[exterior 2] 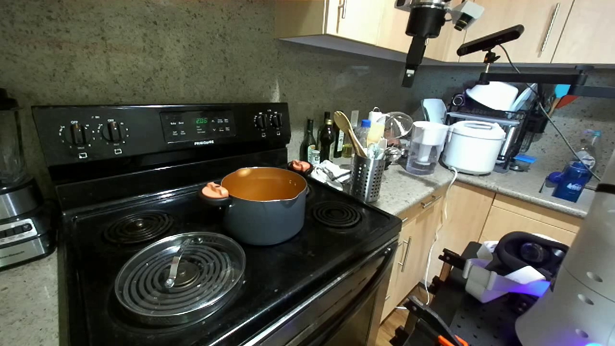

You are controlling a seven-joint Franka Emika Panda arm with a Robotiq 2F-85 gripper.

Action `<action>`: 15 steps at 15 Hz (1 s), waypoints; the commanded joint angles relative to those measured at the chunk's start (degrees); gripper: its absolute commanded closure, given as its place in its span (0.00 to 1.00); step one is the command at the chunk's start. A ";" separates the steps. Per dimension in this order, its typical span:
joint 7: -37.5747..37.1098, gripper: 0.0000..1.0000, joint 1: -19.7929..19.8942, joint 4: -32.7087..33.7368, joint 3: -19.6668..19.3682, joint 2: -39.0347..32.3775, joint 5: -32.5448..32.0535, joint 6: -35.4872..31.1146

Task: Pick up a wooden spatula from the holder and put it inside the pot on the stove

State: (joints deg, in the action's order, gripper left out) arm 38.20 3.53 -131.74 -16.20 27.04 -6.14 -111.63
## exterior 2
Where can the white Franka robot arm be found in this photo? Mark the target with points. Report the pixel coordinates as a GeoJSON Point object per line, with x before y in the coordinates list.
{"type": "Point", "coordinates": [577, 282]}

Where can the clear water filter pitcher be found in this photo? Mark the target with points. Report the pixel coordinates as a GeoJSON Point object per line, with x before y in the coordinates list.
{"type": "Point", "coordinates": [425, 151]}

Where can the white crumpled cloth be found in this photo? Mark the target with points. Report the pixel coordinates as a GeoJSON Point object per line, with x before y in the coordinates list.
{"type": "Point", "coordinates": [333, 174]}

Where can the black dish rack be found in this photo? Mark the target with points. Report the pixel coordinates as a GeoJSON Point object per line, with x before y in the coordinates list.
{"type": "Point", "coordinates": [525, 126]}

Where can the white jug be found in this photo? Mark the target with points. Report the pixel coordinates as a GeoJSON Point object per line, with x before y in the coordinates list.
{"type": "Point", "coordinates": [435, 110]}

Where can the white bowl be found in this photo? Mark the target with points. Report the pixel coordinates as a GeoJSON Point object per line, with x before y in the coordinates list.
{"type": "Point", "coordinates": [492, 97]}

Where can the black stove knob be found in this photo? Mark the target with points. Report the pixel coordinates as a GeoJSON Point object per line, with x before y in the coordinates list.
{"type": "Point", "coordinates": [77, 135]}
{"type": "Point", "coordinates": [262, 120]}
{"type": "Point", "coordinates": [275, 118]}
{"type": "Point", "coordinates": [114, 132]}

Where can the small coil burner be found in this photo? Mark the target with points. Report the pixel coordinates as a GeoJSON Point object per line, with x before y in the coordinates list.
{"type": "Point", "coordinates": [137, 228]}
{"type": "Point", "coordinates": [337, 214]}

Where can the bottle with blue cap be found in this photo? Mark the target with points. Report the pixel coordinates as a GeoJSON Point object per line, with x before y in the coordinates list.
{"type": "Point", "coordinates": [364, 132]}

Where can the white plate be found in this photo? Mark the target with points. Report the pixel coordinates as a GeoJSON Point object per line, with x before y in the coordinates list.
{"type": "Point", "coordinates": [527, 97]}

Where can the black electric stove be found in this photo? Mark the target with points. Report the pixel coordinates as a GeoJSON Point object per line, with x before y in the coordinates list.
{"type": "Point", "coordinates": [289, 276]}

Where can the blue container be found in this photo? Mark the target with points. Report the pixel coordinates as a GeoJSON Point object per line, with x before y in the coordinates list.
{"type": "Point", "coordinates": [569, 183]}

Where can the large coil burner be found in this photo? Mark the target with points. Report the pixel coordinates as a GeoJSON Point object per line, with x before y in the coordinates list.
{"type": "Point", "coordinates": [212, 282]}

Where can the clear plastic bottle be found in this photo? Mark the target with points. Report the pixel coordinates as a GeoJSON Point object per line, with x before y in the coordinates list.
{"type": "Point", "coordinates": [589, 155]}

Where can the wooden spatula with tined tip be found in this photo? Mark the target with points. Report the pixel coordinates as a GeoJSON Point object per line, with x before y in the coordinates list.
{"type": "Point", "coordinates": [345, 124]}

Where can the grey pot copper interior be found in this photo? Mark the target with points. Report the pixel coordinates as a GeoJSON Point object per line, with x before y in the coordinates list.
{"type": "Point", "coordinates": [266, 222]}

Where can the clear glass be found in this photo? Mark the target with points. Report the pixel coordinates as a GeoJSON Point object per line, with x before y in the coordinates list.
{"type": "Point", "coordinates": [398, 126]}

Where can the black stereo camera bar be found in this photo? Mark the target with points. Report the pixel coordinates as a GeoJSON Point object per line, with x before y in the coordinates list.
{"type": "Point", "coordinates": [491, 39]}

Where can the dark glass bottle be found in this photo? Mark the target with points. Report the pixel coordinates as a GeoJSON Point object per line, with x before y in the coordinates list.
{"type": "Point", "coordinates": [327, 135]}
{"type": "Point", "coordinates": [308, 137]}
{"type": "Point", "coordinates": [341, 145]}

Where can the white rice cooker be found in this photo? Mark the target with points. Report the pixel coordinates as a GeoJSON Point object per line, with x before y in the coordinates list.
{"type": "Point", "coordinates": [473, 149]}

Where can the wooden wall cabinet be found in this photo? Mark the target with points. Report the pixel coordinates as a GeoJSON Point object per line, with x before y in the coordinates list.
{"type": "Point", "coordinates": [577, 32]}

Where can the silver black blender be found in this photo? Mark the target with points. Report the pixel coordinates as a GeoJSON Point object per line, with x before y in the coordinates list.
{"type": "Point", "coordinates": [22, 218]}

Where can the black camera stand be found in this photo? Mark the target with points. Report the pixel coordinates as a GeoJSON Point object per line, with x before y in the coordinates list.
{"type": "Point", "coordinates": [491, 64]}

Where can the perforated metal utensil holder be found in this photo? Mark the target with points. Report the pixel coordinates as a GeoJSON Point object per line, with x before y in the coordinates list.
{"type": "Point", "coordinates": [368, 183]}

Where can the blue sponge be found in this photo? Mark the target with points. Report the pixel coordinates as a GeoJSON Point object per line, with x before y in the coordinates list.
{"type": "Point", "coordinates": [523, 162]}

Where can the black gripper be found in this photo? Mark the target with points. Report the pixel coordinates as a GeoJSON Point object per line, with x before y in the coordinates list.
{"type": "Point", "coordinates": [423, 20]}

